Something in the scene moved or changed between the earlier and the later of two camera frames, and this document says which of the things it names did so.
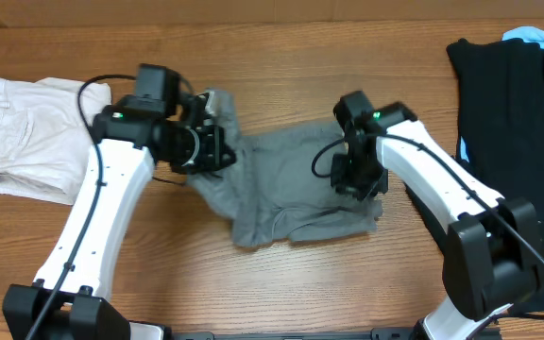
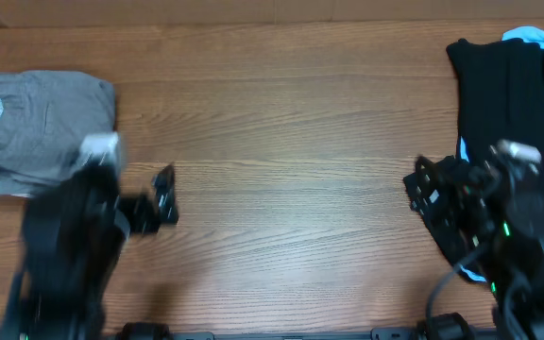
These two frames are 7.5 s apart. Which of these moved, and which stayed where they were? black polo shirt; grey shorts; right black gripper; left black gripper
Moved: grey shorts; left black gripper; right black gripper
Stayed: black polo shirt
